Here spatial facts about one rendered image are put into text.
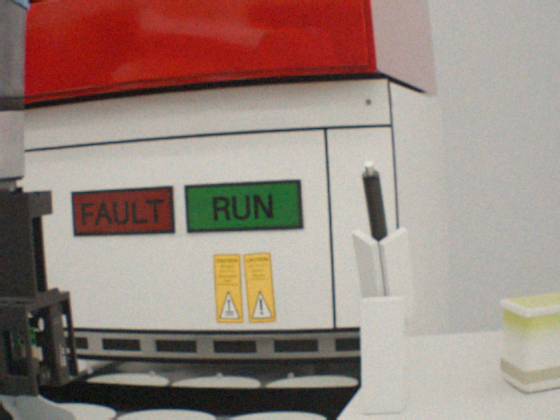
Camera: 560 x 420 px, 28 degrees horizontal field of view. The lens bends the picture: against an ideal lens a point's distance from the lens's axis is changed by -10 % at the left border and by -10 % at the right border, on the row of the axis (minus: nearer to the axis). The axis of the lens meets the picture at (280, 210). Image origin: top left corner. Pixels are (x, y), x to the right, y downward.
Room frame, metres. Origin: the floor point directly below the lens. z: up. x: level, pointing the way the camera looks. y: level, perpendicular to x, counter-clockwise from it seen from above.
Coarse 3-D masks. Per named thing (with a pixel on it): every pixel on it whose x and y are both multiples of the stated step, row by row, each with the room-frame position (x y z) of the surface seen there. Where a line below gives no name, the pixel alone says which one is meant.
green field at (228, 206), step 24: (192, 192) 1.20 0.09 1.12; (216, 192) 1.20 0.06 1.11; (240, 192) 1.19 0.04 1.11; (264, 192) 1.19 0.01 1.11; (288, 192) 1.18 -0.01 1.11; (192, 216) 1.21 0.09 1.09; (216, 216) 1.20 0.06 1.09; (240, 216) 1.19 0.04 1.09; (264, 216) 1.19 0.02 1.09; (288, 216) 1.18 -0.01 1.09
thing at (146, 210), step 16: (128, 192) 1.22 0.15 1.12; (144, 192) 1.22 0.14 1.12; (160, 192) 1.21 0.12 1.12; (80, 208) 1.23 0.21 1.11; (96, 208) 1.23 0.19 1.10; (112, 208) 1.22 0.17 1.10; (128, 208) 1.22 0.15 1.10; (144, 208) 1.22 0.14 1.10; (160, 208) 1.21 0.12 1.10; (80, 224) 1.23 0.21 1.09; (96, 224) 1.23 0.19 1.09; (112, 224) 1.22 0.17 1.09; (128, 224) 1.22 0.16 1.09; (144, 224) 1.22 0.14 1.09; (160, 224) 1.21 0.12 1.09
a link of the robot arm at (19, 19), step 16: (0, 0) 0.61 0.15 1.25; (16, 0) 0.62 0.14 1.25; (0, 16) 0.61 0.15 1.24; (16, 16) 0.62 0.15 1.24; (0, 32) 0.61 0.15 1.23; (16, 32) 0.62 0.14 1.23; (0, 48) 0.61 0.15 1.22; (16, 48) 0.63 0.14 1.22; (0, 64) 0.61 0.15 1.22; (16, 64) 0.63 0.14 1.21; (0, 80) 0.61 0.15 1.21; (16, 80) 0.63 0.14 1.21; (0, 96) 0.61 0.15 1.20; (16, 96) 0.63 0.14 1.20
